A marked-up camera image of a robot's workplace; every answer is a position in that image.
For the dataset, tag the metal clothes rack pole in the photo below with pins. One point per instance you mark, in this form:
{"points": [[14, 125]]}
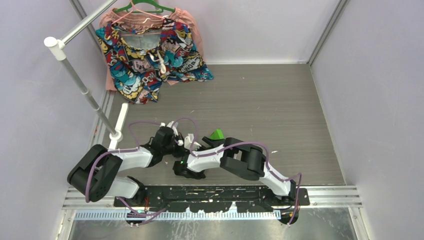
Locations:
{"points": [[56, 47]]}

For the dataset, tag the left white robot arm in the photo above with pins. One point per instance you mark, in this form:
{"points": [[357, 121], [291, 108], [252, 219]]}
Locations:
{"points": [[96, 174]]}

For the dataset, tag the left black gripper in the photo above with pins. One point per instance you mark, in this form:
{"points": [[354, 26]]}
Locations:
{"points": [[180, 153]]}

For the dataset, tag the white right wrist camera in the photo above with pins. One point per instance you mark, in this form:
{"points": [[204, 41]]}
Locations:
{"points": [[189, 142]]}

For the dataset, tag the colorful patterned shirt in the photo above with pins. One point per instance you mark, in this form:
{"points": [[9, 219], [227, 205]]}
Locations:
{"points": [[142, 52]]}

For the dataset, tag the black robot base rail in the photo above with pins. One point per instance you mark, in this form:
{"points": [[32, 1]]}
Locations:
{"points": [[213, 198]]}

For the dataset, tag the green clothes hanger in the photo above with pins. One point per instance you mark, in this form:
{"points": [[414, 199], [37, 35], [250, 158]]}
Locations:
{"points": [[144, 6]]}

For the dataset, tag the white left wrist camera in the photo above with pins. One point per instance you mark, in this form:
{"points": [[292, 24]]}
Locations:
{"points": [[174, 126]]}

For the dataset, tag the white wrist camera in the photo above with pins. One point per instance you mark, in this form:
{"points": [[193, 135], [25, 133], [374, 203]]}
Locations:
{"points": [[189, 142], [174, 126]]}

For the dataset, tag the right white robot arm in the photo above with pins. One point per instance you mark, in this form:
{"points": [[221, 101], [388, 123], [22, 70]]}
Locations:
{"points": [[246, 160]]}

